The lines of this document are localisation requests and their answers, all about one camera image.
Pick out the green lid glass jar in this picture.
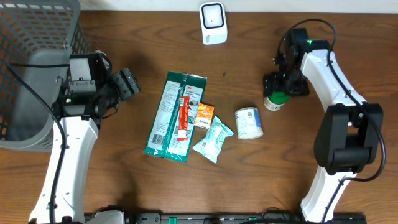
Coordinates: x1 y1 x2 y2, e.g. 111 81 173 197
264 92 290 111

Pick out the white blue label container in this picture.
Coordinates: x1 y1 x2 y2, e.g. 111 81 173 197
235 107 264 140

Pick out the red sachet packet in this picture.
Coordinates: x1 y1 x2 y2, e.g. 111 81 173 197
177 96 189 141

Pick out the green white pouch packet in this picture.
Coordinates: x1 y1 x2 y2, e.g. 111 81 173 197
144 71 207 162

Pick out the orange snack box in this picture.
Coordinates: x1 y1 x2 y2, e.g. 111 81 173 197
194 103 215 129

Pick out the mint green wipes pack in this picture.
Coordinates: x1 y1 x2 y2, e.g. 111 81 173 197
193 116 234 164

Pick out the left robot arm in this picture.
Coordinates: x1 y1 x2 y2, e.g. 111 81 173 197
29 116 99 223

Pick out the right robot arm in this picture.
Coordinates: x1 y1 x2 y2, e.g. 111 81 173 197
263 37 386 223

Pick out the white barcode scanner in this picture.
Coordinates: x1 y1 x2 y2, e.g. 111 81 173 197
199 2 228 45

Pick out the grey plastic mesh basket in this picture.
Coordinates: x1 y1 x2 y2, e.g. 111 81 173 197
1 0 90 152

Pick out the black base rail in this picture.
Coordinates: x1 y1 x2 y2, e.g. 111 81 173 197
83 212 368 224

